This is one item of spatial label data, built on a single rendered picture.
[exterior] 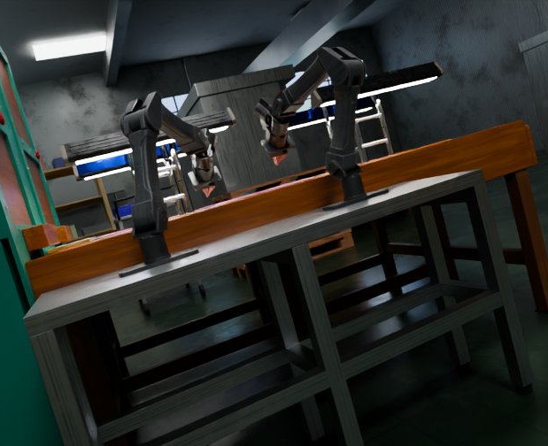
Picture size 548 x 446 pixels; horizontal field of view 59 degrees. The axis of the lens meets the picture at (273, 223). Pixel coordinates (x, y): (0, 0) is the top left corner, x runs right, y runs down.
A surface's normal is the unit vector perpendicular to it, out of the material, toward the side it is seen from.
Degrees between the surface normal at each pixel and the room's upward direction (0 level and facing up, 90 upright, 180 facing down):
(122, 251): 90
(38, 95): 90
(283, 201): 90
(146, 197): 71
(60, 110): 90
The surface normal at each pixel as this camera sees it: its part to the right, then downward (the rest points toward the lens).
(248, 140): 0.33, -0.01
